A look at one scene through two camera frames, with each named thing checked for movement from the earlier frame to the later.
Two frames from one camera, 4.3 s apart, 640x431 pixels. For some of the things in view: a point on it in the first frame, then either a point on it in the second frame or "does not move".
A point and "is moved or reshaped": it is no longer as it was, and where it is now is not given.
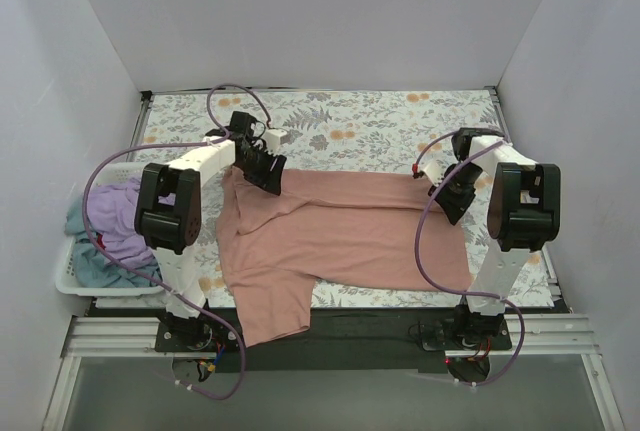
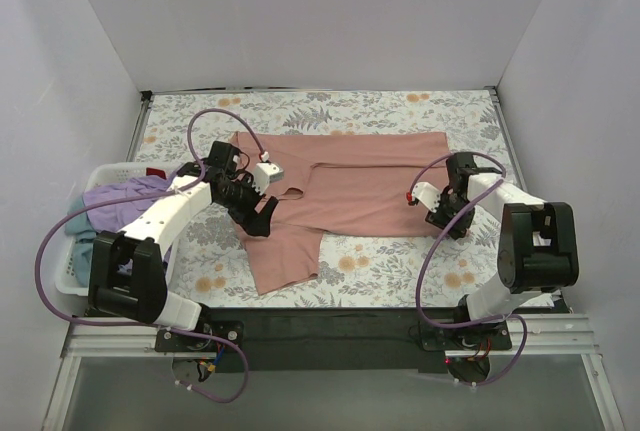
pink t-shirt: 341,226 is moved or reshaped
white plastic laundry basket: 108,175 does not move
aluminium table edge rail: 146,99 does not move
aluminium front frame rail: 527,335 does not move
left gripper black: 258,165 to 251,211
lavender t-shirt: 111,213 does not move
